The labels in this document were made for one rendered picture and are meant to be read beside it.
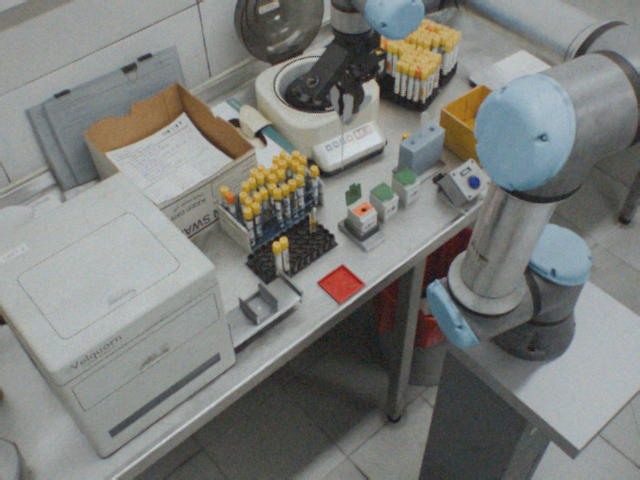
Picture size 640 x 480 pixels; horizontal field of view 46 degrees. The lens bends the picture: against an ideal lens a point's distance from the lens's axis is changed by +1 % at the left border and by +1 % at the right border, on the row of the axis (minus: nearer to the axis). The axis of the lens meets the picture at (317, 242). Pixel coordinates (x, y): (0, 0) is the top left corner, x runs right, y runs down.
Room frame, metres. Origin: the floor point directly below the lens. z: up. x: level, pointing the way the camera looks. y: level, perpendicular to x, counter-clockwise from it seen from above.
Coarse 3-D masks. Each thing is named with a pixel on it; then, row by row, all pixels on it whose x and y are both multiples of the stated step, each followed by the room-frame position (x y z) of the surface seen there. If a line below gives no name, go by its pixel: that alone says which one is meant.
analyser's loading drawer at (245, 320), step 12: (264, 288) 0.80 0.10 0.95; (276, 288) 0.82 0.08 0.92; (288, 288) 0.82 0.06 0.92; (300, 288) 0.80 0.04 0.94; (240, 300) 0.78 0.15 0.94; (252, 300) 0.79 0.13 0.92; (264, 300) 0.79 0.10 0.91; (276, 300) 0.77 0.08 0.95; (288, 300) 0.79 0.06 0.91; (300, 300) 0.80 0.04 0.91; (228, 312) 0.77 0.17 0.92; (240, 312) 0.77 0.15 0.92; (252, 312) 0.75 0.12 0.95; (264, 312) 0.77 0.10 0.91; (276, 312) 0.77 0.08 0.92; (240, 324) 0.74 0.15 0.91; (252, 324) 0.74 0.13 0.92; (264, 324) 0.74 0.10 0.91; (240, 336) 0.72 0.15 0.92
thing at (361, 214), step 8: (360, 200) 1.01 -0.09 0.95; (352, 208) 0.99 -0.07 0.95; (360, 208) 0.98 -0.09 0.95; (368, 208) 0.98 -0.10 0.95; (352, 216) 0.98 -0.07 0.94; (360, 216) 0.96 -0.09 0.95; (368, 216) 0.97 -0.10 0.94; (376, 216) 0.98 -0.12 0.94; (352, 224) 0.98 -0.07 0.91; (360, 224) 0.96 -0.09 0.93; (368, 224) 0.96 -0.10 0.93
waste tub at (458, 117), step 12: (468, 96) 1.30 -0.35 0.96; (480, 96) 1.32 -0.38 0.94; (444, 108) 1.25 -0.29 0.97; (456, 108) 1.28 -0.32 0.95; (468, 108) 1.30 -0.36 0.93; (444, 120) 1.24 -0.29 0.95; (456, 120) 1.21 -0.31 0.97; (468, 120) 1.31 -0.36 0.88; (456, 132) 1.21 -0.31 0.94; (468, 132) 1.18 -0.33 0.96; (444, 144) 1.23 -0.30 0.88; (456, 144) 1.20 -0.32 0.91; (468, 144) 1.18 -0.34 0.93; (456, 156) 1.20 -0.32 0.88; (468, 156) 1.17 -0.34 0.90; (480, 168) 1.15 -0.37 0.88
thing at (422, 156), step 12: (420, 132) 1.18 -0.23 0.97; (432, 132) 1.17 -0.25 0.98; (444, 132) 1.18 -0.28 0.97; (408, 144) 1.14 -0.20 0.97; (420, 144) 1.14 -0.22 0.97; (432, 144) 1.16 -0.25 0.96; (408, 156) 1.12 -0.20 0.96; (420, 156) 1.13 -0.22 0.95; (432, 156) 1.16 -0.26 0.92; (396, 168) 1.16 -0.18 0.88; (408, 168) 1.12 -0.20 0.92; (420, 168) 1.14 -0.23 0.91; (432, 168) 1.15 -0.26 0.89; (420, 180) 1.12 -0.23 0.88
